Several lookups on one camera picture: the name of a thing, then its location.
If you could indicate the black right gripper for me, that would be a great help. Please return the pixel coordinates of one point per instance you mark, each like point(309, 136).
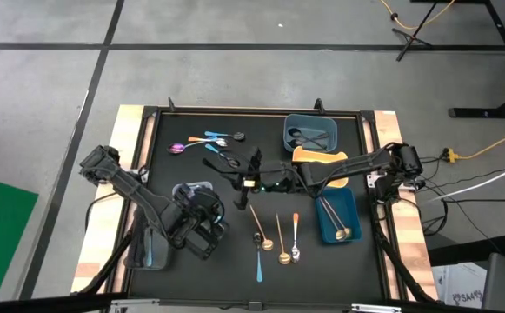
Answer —
point(274, 178)

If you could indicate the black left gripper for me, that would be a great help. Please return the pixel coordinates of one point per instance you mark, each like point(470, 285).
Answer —
point(200, 215)

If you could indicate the yellow plastic bin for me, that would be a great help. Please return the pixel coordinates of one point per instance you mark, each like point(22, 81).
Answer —
point(321, 155)

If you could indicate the long rose gold spoon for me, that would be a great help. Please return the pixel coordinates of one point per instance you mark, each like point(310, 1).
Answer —
point(340, 235)

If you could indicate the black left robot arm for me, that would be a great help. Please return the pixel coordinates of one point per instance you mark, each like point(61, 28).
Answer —
point(134, 193)

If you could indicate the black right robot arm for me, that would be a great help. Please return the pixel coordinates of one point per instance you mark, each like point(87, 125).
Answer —
point(352, 163)

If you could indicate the black table mat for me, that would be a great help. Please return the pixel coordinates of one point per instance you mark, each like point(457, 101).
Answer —
point(178, 282)

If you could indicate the smoky grey plastic bin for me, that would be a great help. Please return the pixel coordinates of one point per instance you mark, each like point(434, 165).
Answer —
point(137, 256)

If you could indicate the slate blue plastic bin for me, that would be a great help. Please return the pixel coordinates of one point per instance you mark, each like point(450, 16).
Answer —
point(321, 124)

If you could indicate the dark blue plastic bin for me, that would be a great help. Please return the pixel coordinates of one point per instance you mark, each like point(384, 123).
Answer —
point(352, 208)

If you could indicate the black rig crossbar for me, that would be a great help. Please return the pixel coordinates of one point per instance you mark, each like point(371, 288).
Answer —
point(39, 304)

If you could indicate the green floor mat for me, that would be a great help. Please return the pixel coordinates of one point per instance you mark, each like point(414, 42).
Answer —
point(0, 239)

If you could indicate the yellow power splitter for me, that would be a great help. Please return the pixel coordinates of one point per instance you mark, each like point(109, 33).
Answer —
point(449, 155)

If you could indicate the black tripod stand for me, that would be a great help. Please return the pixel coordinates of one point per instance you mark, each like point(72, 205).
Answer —
point(409, 39)

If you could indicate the white printed cardboard box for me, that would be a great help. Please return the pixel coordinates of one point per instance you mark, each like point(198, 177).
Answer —
point(456, 282)

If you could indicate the dark grey office chair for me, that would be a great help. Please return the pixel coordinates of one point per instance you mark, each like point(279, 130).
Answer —
point(504, 282)

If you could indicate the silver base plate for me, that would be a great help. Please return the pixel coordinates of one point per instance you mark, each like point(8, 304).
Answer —
point(143, 176)
point(371, 180)

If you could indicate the silver metal bracket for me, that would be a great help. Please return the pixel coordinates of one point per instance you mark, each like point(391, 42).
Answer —
point(376, 308)

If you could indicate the black desk leg frame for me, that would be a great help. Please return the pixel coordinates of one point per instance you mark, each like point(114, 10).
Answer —
point(469, 113)

